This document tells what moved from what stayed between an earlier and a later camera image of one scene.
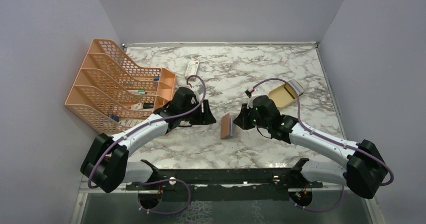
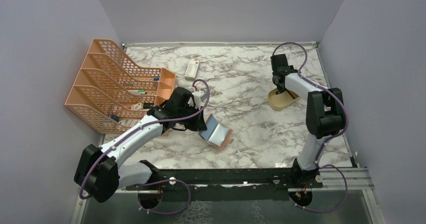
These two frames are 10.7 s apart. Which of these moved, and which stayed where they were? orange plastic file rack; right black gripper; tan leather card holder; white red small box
Moved: tan leather card holder; right black gripper
Stayed: orange plastic file rack; white red small box
